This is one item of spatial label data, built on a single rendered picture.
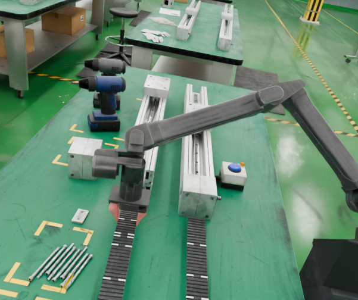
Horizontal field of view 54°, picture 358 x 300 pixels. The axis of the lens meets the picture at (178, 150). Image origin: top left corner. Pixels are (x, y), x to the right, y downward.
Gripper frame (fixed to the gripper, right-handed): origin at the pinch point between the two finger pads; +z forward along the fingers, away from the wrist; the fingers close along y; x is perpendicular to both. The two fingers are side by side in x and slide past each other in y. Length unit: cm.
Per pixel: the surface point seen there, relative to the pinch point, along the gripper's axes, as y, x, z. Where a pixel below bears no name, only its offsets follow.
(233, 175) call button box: -31.2, -25.6, -3.1
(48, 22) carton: 156, -376, 48
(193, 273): -18.2, 14.9, -0.5
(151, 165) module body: -3.8, -20.2, -5.6
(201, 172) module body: -20.4, -26.5, -1.7
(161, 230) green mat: -9.7, -1.4, 2.9
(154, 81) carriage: 2, -82, -10
